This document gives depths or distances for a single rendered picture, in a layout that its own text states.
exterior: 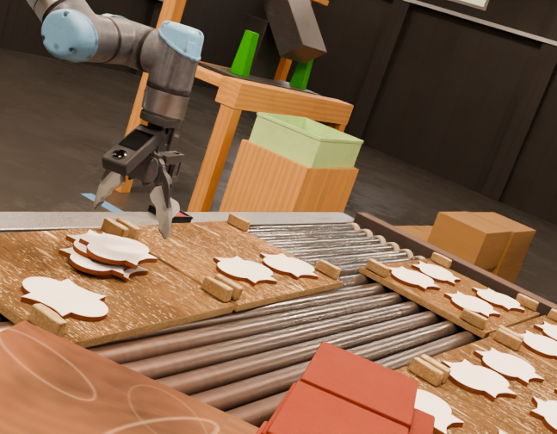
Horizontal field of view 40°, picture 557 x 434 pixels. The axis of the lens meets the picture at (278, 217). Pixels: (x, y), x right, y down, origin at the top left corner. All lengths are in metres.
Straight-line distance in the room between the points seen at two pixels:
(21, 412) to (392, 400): 0.37
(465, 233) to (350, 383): 4.44
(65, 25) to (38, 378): 0.60
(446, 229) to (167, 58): 3.81
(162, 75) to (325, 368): 0.87
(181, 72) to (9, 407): 0.71
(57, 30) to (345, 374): 0.85
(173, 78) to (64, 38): 0.19
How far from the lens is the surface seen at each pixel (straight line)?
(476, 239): 4.86
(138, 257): 1.34
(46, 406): 0.73
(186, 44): 1.27
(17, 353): 0.80
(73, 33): 1.19
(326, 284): 1.66
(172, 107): 1.28
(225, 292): 1.36
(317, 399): 0.43
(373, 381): 0.48
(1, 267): 1.26
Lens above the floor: 1.42
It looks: 13 degrees down
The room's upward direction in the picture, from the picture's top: 19 degrees clockwise
